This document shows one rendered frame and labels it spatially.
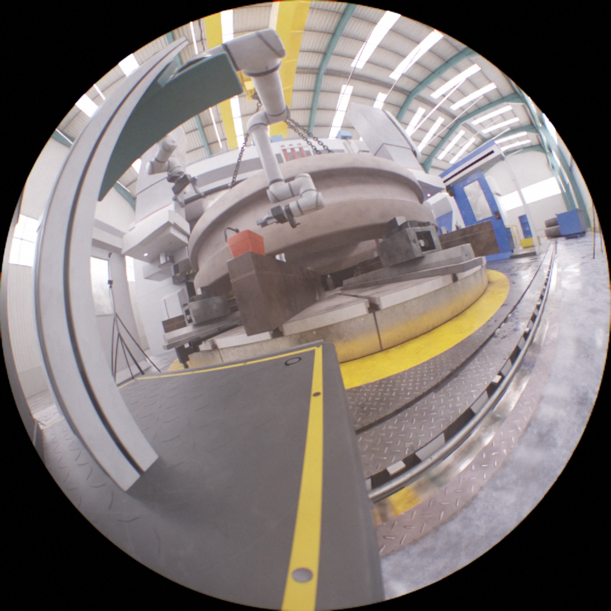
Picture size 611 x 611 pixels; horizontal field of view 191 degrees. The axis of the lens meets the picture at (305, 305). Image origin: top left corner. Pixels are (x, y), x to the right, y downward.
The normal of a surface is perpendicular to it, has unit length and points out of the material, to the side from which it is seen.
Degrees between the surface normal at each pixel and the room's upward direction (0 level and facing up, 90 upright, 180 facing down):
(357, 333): 90
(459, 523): 0
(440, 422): 0
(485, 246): 90
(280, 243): 90
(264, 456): 0
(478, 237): 90
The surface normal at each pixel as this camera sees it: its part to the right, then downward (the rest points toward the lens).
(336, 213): 0.00, 0.07
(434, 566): -0.28, -0.96
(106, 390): 0.96, -0.28
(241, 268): -0.22, 0.13
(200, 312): 0.78, -0.19
